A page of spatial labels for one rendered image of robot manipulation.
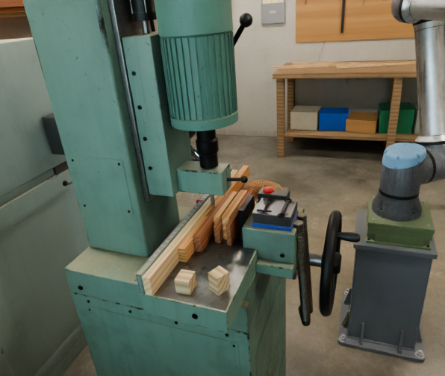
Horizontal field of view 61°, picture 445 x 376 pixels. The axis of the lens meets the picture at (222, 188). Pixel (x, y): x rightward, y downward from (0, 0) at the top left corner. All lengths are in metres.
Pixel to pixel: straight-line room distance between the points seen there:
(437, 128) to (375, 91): 2.66
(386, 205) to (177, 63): 1.06
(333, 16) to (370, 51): 0.50
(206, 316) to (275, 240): 0.26
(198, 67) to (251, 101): 3.65
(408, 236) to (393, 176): 0.24
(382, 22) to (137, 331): 3.65
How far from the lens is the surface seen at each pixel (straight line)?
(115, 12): 0.99
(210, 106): 0.92
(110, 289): 1.18
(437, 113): 1.71
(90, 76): 1.02
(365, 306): 1.87
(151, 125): 1.01
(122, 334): 1.29
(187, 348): 1.18
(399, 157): 1.58
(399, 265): 1.73
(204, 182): 1.04
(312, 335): 2.02
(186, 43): 0.90
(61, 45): 1.06
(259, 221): 0.96
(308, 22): 4.26
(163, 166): 1.04
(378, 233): 1.65
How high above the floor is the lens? 1.47
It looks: 26 degrees down
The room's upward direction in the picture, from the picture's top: 5 degrees counter-clockwise
